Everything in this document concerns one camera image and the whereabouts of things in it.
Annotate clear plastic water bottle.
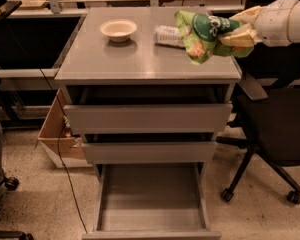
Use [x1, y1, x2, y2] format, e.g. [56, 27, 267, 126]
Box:
[154, 25, 184, 48]

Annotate green rice chip bag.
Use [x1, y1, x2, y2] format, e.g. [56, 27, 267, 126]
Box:
[174, 10, 254, 64]

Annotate white paper bowl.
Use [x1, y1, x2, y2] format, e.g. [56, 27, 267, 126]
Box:
[100, 19, 137, 42]

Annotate grey drawer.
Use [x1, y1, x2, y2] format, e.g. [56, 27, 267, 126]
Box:
[82, 133, 216, 164]
[82, 163, 221, 240]
[62, 85, 232, 134]

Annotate black floor cable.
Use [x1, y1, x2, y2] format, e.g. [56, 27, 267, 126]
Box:
[0, 0, 89, 234]

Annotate black office chair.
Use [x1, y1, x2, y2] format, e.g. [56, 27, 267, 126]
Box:
[217, 0, 300, 205]

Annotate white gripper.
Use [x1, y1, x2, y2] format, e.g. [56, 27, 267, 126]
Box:
[218, 0, 299, 47]

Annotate grey top drawer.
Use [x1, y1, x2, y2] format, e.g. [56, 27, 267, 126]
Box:
[62, 85, 232, 134]

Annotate black chair caster left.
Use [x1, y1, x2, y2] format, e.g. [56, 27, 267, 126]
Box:
[4, 177, 19, 191]

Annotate grey drawer cabinet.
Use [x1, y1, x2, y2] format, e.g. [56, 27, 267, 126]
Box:
[54, 6, 243, 240]

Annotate grey bottom drawer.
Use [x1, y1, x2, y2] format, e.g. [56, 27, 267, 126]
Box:
[82, 163, 221, 240]

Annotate cardboard box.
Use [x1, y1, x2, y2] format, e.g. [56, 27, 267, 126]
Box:
[38, 89, 89, 168]

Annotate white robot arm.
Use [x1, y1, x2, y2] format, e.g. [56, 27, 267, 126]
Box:
[218, 0, 300, 48]

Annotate grey middle drawer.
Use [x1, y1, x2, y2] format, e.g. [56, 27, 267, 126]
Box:
[82, 133, 216, 164]

